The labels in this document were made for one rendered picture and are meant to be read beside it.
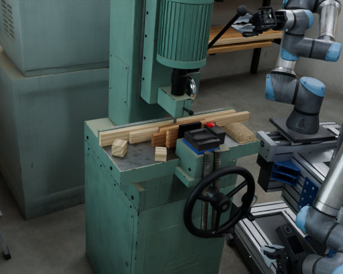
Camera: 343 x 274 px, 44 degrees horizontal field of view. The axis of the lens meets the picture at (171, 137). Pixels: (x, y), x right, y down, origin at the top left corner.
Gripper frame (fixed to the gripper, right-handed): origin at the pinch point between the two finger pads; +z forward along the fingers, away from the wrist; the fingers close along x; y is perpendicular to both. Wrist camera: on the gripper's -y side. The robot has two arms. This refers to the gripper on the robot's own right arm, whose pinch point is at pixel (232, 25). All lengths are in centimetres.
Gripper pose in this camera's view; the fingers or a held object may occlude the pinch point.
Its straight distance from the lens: 156.7
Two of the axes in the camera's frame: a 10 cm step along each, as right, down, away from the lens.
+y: 4.5, -1.5, -8.8
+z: -8.7, 1.7, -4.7
